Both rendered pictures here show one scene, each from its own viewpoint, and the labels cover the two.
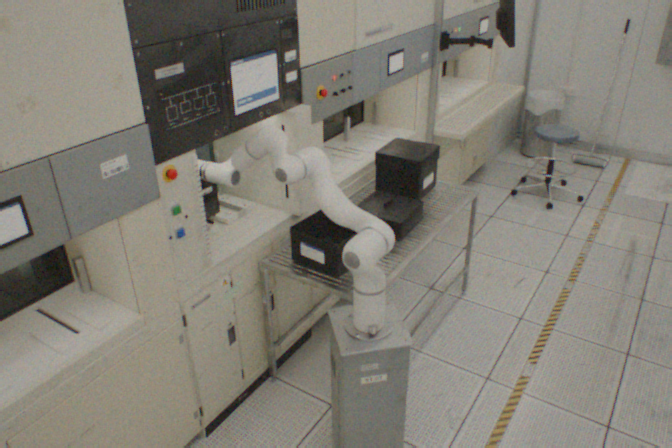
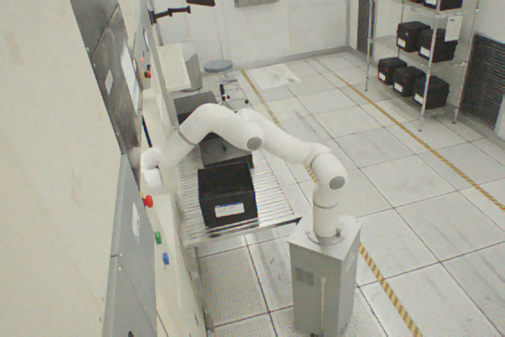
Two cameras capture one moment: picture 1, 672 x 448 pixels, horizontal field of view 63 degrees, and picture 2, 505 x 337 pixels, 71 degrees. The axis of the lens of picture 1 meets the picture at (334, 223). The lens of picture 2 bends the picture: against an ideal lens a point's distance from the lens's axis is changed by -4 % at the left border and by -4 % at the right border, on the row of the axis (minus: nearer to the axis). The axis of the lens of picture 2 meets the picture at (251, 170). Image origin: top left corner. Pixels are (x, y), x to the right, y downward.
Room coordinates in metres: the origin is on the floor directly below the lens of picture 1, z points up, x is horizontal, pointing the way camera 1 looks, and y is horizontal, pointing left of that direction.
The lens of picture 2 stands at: (0.97, 0.95, 2.02)
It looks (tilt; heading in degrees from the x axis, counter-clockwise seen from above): 34 degrees down; 317
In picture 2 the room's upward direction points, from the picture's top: 8 degrees counter-clockwise
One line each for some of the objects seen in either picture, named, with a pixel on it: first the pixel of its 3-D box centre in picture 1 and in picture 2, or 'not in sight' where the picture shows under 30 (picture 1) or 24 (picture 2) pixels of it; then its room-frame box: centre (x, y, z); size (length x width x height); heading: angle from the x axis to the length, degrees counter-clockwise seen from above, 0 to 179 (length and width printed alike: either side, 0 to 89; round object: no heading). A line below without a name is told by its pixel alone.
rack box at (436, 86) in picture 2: not in sight; (429, 92); (2.19, -2.89, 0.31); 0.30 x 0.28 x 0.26; 144
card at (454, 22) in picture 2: not in sight; (454, 26); (2.03, -2.74, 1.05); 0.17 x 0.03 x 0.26; 56
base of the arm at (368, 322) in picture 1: (368, 306); (325, 215); (1.68, -0.13, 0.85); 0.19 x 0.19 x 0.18
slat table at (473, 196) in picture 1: (379, 280); (230, 208); (2.54, -0.25, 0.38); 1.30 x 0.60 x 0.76; 146
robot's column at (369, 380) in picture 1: (367, 395); (325, 281); (1.68, -0.13, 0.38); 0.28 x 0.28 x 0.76; 11
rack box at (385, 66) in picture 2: not in sight; (391, 70); (2.81, -3.28, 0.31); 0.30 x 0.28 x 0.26; 144
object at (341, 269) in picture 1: (331, 240); (226, 193); (2.19, 0.01, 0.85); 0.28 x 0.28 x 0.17; 51
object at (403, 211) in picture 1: (387, 211); (224, 152); (2.52, -0.28, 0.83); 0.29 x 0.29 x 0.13; 58
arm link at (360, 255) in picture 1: (365, 263); (328, 182); (1.66, -0.11, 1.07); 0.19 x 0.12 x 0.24; 144
